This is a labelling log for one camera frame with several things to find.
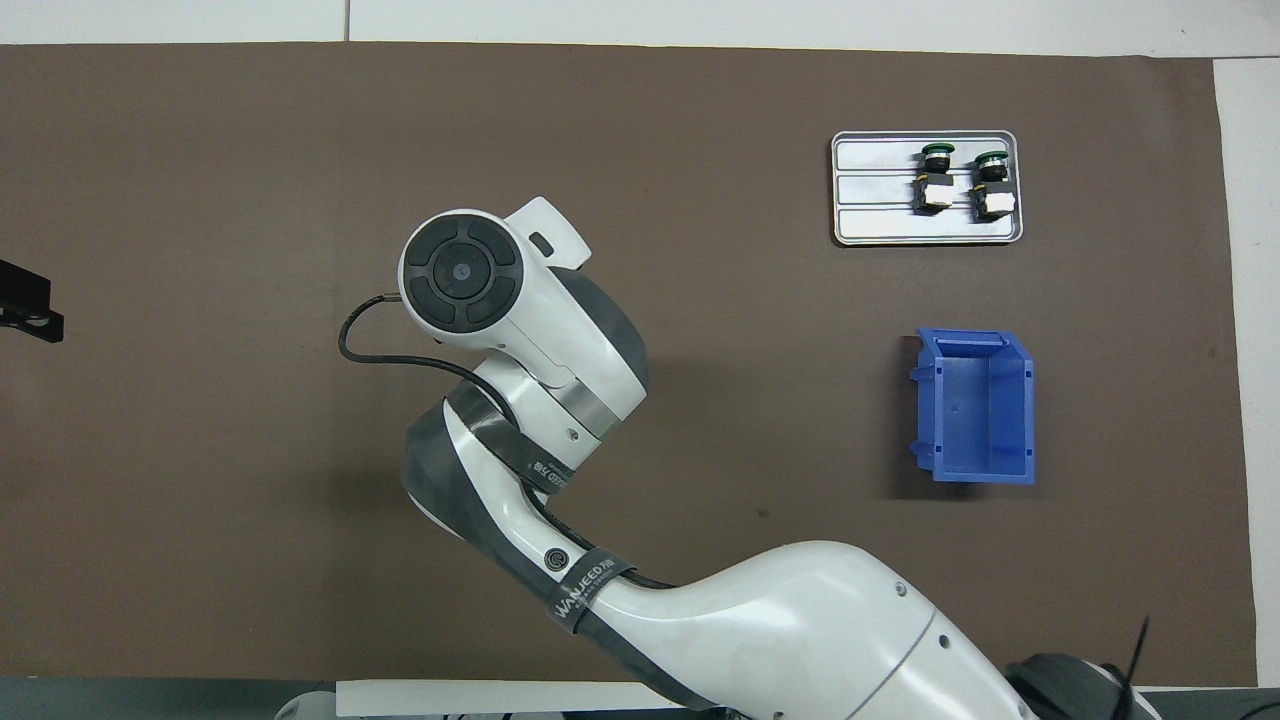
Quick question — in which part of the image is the blue plastic bin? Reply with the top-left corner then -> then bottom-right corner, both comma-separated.
908,328 -> 1037,486

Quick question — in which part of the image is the brown table mat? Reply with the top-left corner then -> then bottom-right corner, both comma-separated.
0,42 -> 1259,689

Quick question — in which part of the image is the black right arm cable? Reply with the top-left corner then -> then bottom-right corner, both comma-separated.
338,290 -> 681,591

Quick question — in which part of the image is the green push button switch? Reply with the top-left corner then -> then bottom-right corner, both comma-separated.
968,150 -> 1017,222
912,143 -> 956,215

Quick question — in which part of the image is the grey metal tray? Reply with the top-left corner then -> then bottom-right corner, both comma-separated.
830,130 -> 1024,248

